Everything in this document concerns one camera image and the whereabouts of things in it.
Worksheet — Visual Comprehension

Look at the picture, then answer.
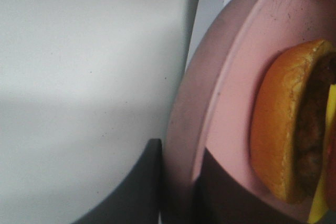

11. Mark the white microwave oven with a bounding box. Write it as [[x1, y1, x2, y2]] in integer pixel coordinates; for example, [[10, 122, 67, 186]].
[[186, 0, 266, 66]]

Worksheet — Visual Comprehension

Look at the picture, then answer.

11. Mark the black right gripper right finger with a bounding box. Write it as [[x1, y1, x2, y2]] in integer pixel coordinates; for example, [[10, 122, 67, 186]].
[[193, 149, 310, 223]]

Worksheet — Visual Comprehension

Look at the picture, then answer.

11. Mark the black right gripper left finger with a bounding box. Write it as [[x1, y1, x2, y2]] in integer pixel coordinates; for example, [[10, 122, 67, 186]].
[[76, 139, 162, 224]]

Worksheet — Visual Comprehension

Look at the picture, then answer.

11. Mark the toy burger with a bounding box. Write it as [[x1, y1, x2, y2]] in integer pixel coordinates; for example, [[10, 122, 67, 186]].
[[249, 39, 335, 223]]

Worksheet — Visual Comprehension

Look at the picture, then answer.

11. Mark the pink round plate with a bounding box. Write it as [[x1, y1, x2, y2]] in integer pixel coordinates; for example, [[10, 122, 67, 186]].
[[161, 0, 335, 223]]

